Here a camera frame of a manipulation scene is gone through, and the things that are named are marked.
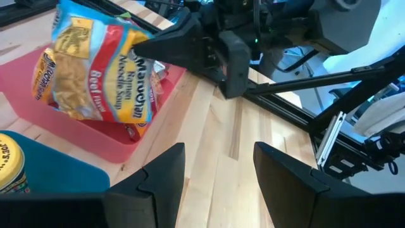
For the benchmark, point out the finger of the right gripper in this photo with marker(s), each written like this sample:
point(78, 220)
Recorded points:
point(174, 44)
point(237, 66)

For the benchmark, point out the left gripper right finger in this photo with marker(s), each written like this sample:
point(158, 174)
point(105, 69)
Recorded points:
point(294, 193)

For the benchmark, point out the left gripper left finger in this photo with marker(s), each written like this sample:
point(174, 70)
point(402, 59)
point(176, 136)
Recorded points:
point(158, 190)

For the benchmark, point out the red ramen packet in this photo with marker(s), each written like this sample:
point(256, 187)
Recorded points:
point(159, 68)

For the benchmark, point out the green ramen packet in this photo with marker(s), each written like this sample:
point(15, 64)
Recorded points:
point(126, 15)

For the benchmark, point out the orange Maruchan ramen packet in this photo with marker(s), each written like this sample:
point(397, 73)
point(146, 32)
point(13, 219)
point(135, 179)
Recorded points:
point(137, 130)

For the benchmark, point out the blue ramen packet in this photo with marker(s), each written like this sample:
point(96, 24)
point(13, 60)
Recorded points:
point(95, 63)

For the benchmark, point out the yellow ramen packet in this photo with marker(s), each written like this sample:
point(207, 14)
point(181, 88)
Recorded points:
point(42, 79)

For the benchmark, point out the yellow-lid spice jar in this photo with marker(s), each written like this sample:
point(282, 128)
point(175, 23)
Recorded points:
point(9, 164)

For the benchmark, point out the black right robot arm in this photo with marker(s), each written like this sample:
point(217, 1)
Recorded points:
point(345, 22)

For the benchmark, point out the red plastic tray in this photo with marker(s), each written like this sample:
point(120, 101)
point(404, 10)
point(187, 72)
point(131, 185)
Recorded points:
point(79, 136)

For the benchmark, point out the dark blue plastic tray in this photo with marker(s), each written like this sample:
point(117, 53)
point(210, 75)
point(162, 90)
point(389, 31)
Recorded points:
point(63, 171)

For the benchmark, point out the white cloth bundle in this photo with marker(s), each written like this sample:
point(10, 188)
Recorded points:
point(383, 115)

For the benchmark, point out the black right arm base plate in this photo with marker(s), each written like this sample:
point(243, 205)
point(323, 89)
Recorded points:
point(341, 158)

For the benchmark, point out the white metal bracket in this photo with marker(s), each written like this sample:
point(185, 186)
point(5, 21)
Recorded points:
point(330, 139)

